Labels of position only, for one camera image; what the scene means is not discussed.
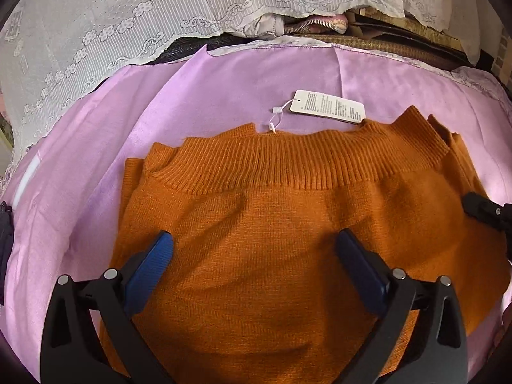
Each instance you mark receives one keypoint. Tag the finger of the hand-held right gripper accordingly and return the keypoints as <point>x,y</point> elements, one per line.
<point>486,212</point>

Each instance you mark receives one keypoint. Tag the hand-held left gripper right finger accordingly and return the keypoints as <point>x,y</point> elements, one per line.
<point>360,272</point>

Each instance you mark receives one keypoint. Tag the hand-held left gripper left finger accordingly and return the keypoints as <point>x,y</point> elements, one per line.
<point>150,272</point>

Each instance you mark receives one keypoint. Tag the orange knit sweater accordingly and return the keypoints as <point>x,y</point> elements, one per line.
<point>280,228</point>

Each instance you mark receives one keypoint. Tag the purple floral bedsheet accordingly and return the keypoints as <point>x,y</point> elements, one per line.
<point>480,82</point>

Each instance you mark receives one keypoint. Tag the white paper hang tag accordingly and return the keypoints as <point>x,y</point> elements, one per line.
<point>328,106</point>

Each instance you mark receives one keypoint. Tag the brown woven mat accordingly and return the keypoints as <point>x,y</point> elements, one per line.
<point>380,42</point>

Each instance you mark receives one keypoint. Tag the pink bed sheet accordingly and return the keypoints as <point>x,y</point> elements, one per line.
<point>240,88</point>

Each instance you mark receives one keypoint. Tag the pink striped cloth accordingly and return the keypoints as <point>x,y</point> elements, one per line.
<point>316,24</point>

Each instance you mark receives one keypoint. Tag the white lace cloth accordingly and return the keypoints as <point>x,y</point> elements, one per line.
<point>100,20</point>

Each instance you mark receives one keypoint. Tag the grey cloth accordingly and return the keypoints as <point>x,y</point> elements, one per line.
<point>264,26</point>

